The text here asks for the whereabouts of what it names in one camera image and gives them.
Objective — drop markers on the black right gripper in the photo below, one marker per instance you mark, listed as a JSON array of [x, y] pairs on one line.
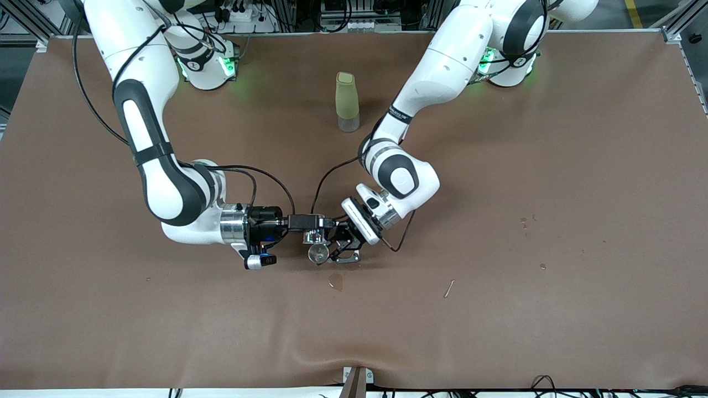
[[264, 221]]

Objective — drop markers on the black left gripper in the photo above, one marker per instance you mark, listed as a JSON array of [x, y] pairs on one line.
[[347, 236]]

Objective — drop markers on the clear measuring cup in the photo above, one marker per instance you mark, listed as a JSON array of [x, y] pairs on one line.
[[314, 237]]

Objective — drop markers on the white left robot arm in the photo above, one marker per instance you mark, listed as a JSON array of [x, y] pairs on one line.
[[442, 66]]

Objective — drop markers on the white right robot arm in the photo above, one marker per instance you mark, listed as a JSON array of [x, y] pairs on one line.
[[166, 188]]

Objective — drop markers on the liquid puddle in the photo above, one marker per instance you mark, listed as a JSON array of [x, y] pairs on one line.
[[335, 282]]

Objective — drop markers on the small pale stick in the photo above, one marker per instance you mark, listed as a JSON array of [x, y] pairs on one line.
[[449, 288]]

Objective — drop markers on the bottle with green sleeve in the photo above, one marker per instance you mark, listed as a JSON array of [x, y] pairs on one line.
[[347, 102]]

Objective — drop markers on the brown bar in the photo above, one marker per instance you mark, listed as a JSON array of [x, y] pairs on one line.
[[355, 387]]

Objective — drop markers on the brown table mat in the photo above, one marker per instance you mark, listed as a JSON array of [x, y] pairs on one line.
[[498, 182]]

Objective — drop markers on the white socket strip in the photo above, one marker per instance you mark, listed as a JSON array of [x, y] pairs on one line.
[[362, 25]]

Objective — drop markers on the white power strip with plugs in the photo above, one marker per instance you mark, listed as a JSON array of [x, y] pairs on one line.
[[249, 16]]

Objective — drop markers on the grey metal table bracket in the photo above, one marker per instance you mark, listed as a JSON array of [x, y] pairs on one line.
[[369, 376]]

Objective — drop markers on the aluminium frame profile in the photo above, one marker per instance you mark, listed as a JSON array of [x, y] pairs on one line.
[[672, 34], [25, 25]]

